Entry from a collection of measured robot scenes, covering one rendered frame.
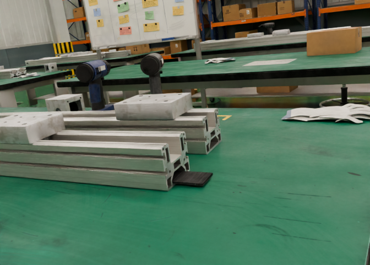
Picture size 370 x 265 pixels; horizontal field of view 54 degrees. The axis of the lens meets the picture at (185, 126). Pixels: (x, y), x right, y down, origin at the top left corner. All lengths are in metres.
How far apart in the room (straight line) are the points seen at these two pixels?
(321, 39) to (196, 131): 1.88
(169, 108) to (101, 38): 3.79
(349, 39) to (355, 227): 2.09
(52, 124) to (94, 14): 3.78
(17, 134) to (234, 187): 0.48
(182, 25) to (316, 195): 3.38
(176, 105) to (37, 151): 0.32
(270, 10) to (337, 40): 8.05
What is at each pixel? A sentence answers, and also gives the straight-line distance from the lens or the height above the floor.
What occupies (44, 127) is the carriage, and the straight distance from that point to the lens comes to 0.87.
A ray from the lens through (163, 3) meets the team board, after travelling 4.01.
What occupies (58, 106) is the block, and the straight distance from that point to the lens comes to 1.39.
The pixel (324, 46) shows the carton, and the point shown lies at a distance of 2.61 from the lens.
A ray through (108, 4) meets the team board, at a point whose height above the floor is 1.44.
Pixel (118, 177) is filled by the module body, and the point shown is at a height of 0.80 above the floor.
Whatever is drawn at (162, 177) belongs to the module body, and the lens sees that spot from 0.67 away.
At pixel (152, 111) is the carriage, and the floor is 0.89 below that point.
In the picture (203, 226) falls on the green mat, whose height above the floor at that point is 0.78.
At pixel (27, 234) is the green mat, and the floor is 0.78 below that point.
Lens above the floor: 1.06
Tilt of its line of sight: 15 degrees down
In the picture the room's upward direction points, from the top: 7 degrees counter-clockwise
